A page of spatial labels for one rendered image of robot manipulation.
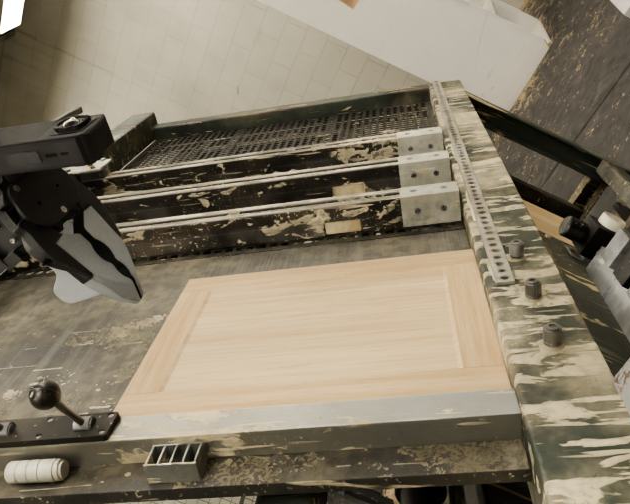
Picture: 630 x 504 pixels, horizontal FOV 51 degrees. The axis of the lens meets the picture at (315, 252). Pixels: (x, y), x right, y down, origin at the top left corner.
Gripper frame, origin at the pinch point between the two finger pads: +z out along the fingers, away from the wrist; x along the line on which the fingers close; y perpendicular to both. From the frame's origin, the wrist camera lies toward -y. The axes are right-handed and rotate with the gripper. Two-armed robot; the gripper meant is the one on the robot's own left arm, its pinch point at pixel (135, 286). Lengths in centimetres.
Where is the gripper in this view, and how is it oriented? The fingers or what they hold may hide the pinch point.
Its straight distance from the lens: 61.1
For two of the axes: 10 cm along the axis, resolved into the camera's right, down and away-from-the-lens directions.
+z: 6.3, 7.0, 3.5
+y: -7.6, 4.5, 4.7
